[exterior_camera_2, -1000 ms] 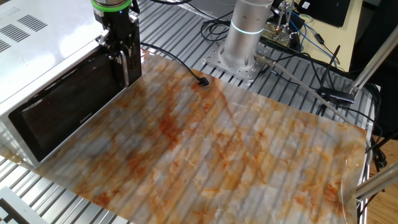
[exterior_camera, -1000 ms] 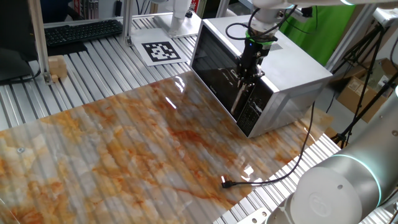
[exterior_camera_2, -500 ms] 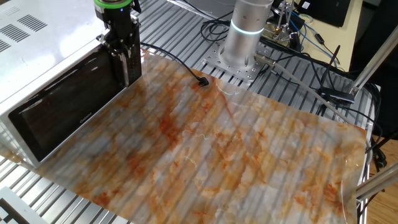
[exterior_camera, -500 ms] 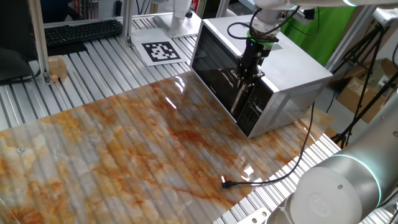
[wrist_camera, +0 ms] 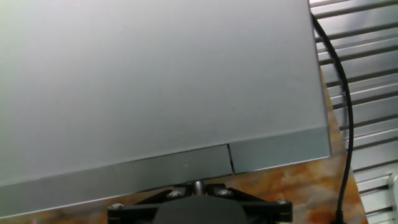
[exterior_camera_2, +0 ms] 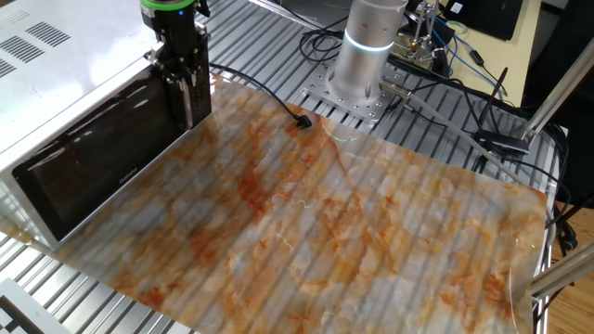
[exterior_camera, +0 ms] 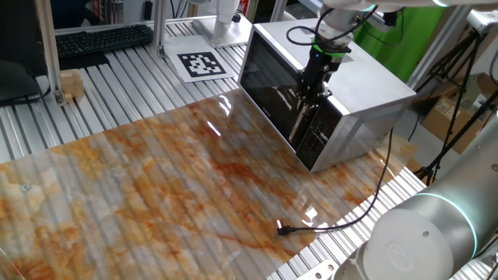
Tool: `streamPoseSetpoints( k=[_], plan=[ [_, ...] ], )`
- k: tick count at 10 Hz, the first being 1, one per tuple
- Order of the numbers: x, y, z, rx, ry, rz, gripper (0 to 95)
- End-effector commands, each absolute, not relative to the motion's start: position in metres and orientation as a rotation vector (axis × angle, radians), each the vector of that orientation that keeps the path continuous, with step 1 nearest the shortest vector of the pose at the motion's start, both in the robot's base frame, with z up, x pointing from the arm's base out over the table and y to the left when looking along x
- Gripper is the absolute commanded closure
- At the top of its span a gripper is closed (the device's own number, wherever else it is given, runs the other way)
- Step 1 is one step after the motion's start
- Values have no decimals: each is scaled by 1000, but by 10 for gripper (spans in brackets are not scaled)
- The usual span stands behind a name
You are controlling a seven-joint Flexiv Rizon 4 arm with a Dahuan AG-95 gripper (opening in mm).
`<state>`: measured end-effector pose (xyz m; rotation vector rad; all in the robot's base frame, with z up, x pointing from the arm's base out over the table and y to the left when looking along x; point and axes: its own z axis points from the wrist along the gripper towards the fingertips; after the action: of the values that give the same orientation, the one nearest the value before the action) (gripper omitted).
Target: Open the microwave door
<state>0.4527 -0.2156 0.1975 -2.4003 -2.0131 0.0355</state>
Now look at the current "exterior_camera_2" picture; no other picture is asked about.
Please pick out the silver microwave oven body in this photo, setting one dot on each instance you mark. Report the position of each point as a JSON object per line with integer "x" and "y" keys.
{"x": 69, "y": 55}

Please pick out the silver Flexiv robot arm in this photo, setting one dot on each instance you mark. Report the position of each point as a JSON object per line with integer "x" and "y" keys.
{"x": 362, "y": 65}

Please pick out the small metal brass stand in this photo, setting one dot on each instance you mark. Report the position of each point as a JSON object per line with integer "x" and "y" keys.
{"x": 420, "y": 44}

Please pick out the black clamp mount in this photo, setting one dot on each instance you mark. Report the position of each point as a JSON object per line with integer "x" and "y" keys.
{"x": 503, "y": 141}

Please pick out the aluminium frame strut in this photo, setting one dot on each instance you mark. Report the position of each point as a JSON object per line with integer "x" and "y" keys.
{"x": 557, "y": 93}
{"x": 561, "y": 273}

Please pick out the black laptop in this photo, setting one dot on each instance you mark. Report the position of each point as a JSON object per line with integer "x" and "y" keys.
{"x": 487, "y": 16}

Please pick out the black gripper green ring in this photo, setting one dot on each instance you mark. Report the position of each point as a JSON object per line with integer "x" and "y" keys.
{"x": 176, "y": 32}

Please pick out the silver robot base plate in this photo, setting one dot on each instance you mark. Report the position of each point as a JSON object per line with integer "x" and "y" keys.
{"x": 320, "y": 88}

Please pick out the yellow wooden desk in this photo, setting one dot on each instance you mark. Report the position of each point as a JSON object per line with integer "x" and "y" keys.
{"x": 501, "y": 55}

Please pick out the orange marble pattern mat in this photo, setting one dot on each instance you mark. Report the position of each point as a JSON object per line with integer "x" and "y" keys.
{"x": 325, "y": 232}

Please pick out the black white marker sheet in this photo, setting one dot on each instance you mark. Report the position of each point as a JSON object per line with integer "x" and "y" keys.
{"x": 18, "y": 306}

